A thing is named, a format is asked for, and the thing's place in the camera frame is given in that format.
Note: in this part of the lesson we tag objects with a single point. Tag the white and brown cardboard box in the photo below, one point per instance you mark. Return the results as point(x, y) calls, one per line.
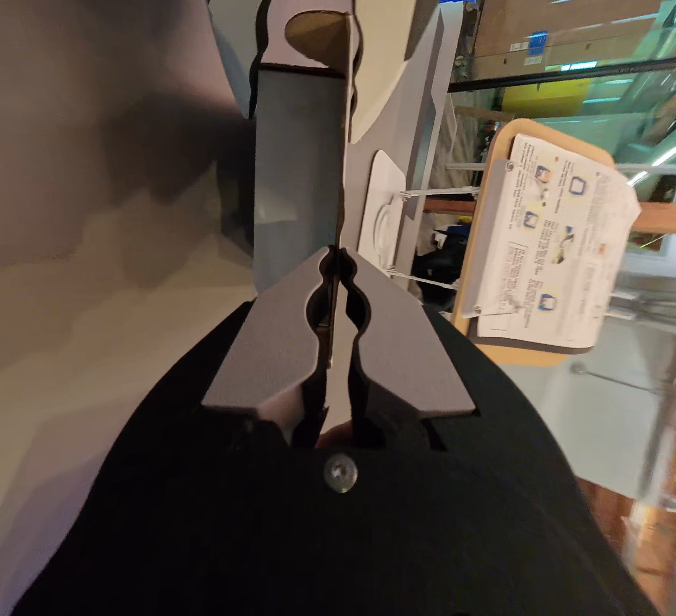
point(298, 178)

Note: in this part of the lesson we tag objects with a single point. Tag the yellow crate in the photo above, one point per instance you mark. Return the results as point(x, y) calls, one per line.
point(544, 98)

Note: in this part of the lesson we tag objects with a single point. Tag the wooden stand board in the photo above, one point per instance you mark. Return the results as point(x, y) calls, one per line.
point(528, 356)

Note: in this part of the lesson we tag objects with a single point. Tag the brown shipping carton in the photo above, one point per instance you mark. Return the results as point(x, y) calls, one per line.
point(581, 14)

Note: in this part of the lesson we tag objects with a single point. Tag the black metal rail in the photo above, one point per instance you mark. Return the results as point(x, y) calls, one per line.
point(554, 76)

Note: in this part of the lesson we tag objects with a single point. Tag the printed instruction sheet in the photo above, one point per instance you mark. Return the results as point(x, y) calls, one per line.
point(570, 257)

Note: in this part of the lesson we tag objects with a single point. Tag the person's right hand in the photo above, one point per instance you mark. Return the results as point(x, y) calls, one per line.
point(335, 436)

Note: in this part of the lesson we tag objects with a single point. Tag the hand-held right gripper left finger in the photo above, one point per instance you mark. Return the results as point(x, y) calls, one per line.
point(264, 357)

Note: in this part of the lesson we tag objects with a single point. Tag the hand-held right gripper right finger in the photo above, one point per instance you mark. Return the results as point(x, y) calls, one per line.
point(412, 357)

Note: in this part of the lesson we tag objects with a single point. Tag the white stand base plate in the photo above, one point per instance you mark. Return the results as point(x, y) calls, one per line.
point(383, 188)

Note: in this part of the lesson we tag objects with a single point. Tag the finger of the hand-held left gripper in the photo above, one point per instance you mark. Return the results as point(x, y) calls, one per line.
point(391, 35)
point(237, 19)

